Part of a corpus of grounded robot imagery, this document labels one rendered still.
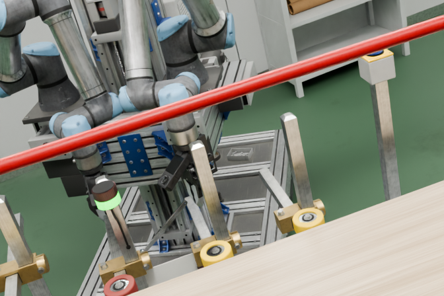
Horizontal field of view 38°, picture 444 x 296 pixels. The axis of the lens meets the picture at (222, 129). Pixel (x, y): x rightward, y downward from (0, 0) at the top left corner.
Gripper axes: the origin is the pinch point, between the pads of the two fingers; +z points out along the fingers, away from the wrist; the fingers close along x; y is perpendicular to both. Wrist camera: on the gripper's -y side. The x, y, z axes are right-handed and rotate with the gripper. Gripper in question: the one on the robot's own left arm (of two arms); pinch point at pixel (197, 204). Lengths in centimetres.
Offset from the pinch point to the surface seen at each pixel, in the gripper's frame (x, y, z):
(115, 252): 7.1, -24.7, 4.9
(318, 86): 177, 191, 91
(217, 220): -10.4, -0.3, 0.5
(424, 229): -54, 30, 1
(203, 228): 0.1, -0.2, 8.6
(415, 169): 57, 149, 91
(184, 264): -2.6, -10.3, 13.5
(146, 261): -3.4, -20.4, 5.1
